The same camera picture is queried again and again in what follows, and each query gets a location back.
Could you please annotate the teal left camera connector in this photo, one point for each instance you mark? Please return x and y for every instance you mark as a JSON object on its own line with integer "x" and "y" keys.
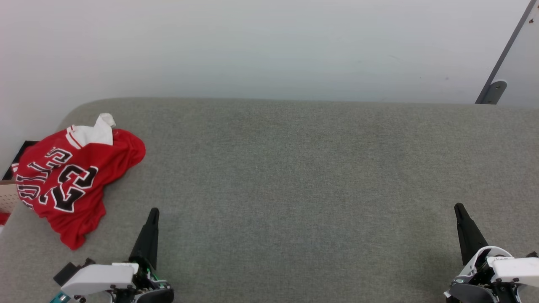
{"x": 59, "y": 299}

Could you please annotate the beige perforated board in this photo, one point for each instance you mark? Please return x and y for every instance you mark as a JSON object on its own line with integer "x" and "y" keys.
{"x": 6, "y": 195}

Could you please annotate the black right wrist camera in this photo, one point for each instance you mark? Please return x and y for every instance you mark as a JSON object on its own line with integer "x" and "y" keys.
{"x": 532, "y": 254}

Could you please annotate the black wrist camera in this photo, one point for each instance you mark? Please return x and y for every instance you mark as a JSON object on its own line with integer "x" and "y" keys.
{"x": 65, "y": 272}
{"x": 532, "y": 254}

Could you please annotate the small red object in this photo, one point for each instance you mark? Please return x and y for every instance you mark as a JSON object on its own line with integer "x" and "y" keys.
{"x": 3, "y": 219}

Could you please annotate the red Bulls 23 jersey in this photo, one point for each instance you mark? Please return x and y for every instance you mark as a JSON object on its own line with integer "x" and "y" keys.
{"x": 76, "y": 185}

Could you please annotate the black flat object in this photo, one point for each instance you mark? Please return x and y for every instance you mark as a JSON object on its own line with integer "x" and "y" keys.
{"x": 23, "y": 151}

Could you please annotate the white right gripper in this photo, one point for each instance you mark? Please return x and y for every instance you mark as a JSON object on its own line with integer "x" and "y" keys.
{"x": 513, "y": 273}

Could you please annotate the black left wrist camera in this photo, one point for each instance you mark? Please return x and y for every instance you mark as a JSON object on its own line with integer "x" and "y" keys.
{"x": 65, "y": 272}

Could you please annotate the grey metal bar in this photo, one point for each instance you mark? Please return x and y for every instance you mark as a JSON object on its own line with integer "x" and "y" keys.
{"x": 505, "y": 50}

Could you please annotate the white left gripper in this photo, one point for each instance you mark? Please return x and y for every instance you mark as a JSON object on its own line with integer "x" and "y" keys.
{"x": 101, "y": 277}

